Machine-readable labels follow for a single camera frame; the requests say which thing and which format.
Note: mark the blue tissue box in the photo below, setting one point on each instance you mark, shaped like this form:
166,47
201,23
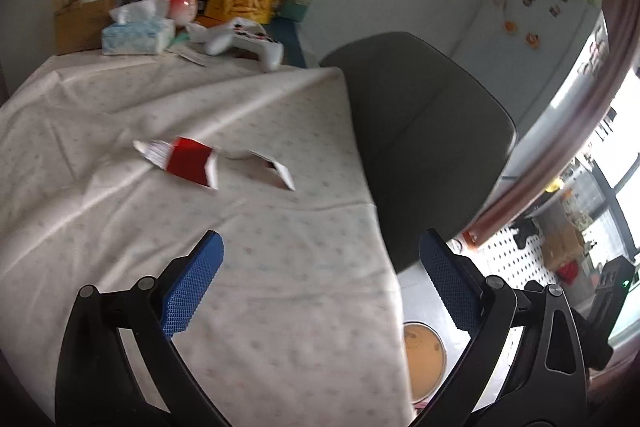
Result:
139,28

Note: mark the grey chair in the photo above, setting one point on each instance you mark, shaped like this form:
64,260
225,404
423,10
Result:
432,140

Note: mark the white game controller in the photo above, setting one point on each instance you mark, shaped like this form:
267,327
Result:
242,34

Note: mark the white floral tablecloth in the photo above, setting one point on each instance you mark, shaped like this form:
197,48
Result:
302,324

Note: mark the brown cardboard box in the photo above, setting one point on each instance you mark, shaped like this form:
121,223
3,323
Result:
78,24

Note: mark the white refrigerator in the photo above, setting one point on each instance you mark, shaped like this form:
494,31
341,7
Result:
522,51

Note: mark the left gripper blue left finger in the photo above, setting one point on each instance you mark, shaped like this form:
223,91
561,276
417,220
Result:
188,279

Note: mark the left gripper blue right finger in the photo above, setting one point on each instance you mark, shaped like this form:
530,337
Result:
454,285

